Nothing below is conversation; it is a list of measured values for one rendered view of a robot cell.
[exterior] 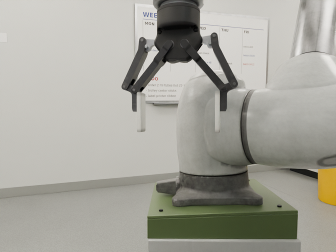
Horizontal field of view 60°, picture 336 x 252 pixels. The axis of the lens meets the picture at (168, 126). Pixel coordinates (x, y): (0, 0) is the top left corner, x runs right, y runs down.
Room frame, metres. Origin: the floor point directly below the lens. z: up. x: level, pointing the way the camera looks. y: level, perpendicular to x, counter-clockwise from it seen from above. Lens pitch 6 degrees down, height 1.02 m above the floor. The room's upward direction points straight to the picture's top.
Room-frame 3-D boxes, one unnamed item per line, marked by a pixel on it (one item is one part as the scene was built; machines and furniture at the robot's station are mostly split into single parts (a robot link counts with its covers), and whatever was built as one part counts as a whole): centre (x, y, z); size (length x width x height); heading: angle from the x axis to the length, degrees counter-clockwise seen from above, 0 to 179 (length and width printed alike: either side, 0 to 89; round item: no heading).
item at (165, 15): (0.52, -0.02, 1.13); 0.08 x 0.07 x 0.09; 78
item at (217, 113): (0.50, -0.08, 1.00); 0.03 x 0.01 x 0.07; 168
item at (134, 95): (0.53, 0.07, 1.02); 0.03 x 0.01 x 0.05; 78
